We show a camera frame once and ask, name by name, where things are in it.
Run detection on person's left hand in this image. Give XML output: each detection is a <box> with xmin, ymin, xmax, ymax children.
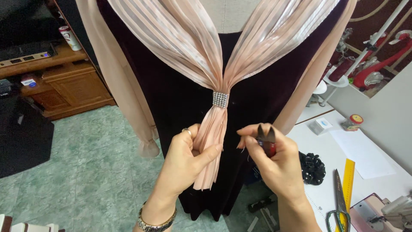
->
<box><xmin>151</xmin><ymin>124</ymin><xmax>223</xmax><ymax>202</ymax></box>

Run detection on person's right hand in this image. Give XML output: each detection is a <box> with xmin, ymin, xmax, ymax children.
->
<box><xmin>236</xmin><ymin>123</ymin><xmax>307</xmax><ymax>199</ymax></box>

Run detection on red handled thread snips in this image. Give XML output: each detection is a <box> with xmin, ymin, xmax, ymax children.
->
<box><xmin>256</xmin><ymin>124</ymin><xmax>277</xmax><ymax>159</ymax></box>

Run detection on pink pleated scarf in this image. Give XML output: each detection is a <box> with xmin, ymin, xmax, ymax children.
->
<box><xmin>108</xmin><ymin>0</ymin><xmax>340</xmax><ymax>191</ymax></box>

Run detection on black beaded applique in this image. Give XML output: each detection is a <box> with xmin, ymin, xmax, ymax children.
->
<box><xmin>299</xmin><ymin>151</ymin><xmax>326</xmax><ymax>186</ymax></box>

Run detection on dark velvet dress pink sleeves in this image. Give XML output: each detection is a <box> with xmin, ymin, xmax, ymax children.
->
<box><xmin>76</xmin><ymin>0</ymin><xmax>358</xmax><ymax>223</ymax></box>

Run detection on yellow ruler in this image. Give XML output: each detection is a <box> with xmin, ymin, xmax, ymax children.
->
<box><xmin>335</xmin><ymin>159</ymin><xmax>356</xmax><ymax>232</ymax></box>

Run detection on rhinestone buckle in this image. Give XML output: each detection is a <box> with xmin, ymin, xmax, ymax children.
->
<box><xmin>212</xmin><ymin>92</ymin><xmax>230</xmax><ymax>108</ymax></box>

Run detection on white paper sheet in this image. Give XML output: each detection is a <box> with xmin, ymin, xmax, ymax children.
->
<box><xmin>330</xmin><ymin>129</ymin><xmax>397</xmax><ymax>180</ymax></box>

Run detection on jar with red lid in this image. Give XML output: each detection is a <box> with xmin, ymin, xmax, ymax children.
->
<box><xmin>341</xmin><ymin>114</ymin><xmax>364</xmax><ymax>132</ymax></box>

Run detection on sewing machine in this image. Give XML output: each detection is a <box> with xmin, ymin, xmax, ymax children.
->
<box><xmin>349</xmin><ymin>191</ymin><xmax>412</xmax><ymax>232</ymax></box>

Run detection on maroon thread spool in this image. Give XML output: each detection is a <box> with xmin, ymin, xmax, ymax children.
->
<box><xmin>328</xmin><ymin>56</ymin><xmax>356</xmax><ymax>82</ymax></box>

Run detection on wooden cabinet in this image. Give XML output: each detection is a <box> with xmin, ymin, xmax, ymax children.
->
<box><xmin>0</xmin><ymin>0</ymin><xmax>116</xmax><ymax>121</ymax></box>

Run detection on white thread stand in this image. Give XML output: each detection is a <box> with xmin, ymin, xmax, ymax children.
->
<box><xmin>306</xmin><ymin>0</ymin><xmax>410</xmax><ymax>107</ymax></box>

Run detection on red silver ornament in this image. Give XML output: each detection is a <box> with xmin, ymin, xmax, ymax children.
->
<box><xmin>352</xmin><ymin>30</ymin><xmax>412</xmax><ymax>91</ymax></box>

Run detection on beige dress form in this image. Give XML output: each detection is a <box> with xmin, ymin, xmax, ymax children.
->
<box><xmin>199</xmin><ymin>0</ymin><xmax>262</xmax><ymax>34</ymax></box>

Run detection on red white can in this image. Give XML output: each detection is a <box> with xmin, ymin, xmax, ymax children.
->
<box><xmin>59</xmin><ymin>26</ymin><xmax>82</xmax><ymax>51</ymax></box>

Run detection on white brown striped furniture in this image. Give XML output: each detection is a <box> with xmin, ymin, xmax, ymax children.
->
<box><xmin>0</xmin><ymin>214</ymin><xmax>65</xmax><ymax>232</ymax></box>

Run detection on black set-top box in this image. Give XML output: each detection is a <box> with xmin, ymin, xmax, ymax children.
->
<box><xmin>0</xmin><ymin>40</ymin><xmax>58</xmax><ymax>63</ymax></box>

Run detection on grey metal table frame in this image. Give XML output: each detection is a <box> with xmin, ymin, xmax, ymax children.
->
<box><xmin>246</xmin><ymin>195</ymin><xmax>280</xmax><ymax>232</ymax></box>

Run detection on gold silver bracelet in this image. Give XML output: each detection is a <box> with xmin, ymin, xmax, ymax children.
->
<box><xmin>138</xmin><ymin>201</ymin><xmax>178</xmax><ymax>232</ymax></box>

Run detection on green handled scissors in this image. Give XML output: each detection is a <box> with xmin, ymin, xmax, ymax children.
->
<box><xmin>326</xmin><ymin>169</ymin><xmax>351</xmax><ymax>232</ymax></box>

